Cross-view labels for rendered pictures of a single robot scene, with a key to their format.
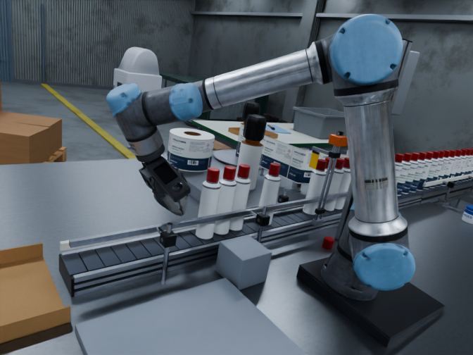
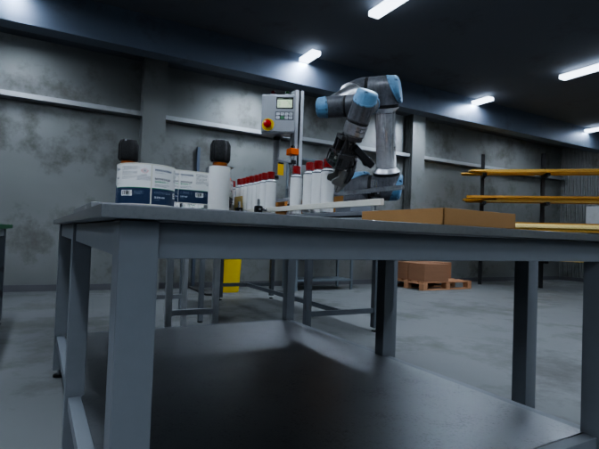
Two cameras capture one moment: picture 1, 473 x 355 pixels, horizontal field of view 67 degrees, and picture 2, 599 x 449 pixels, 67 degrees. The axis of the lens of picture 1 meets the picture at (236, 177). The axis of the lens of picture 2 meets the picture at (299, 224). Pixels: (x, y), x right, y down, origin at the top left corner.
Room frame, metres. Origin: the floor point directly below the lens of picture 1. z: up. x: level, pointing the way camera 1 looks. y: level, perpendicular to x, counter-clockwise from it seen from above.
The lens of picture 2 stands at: (0.69, 1.75, 0.79)
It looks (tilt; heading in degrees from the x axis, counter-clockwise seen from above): 1 degrees up; 281
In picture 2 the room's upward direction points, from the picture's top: 2 degrees clockwise
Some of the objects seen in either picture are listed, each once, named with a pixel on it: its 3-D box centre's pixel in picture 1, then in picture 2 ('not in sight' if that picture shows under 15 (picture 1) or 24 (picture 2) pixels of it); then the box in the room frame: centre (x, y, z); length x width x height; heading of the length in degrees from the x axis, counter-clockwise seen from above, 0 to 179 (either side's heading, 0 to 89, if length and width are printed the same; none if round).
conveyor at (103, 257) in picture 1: (305, 218); not in sight; (1.21, -0.28, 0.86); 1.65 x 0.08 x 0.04; 131
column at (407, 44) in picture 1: (369, 149); (295, 159); (1.13, -0.41, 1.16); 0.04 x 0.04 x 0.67; 41
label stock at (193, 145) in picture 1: (190, 148); (146, 186); (1.55, 0.23, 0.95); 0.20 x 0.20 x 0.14
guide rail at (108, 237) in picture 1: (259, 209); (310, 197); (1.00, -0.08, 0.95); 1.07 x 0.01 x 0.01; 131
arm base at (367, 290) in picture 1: (354, 265); not in sight; (0.83, -0.34, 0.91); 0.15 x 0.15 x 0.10
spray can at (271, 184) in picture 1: (269, 194); (296, 191); (1.06, -0.11, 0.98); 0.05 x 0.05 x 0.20
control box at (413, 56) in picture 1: (382, 80); (280, 116); (1.22, -0.42, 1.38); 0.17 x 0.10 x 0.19; 6
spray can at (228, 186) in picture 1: (224, 200); (317, 187); (0.95, 0.02, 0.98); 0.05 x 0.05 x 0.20
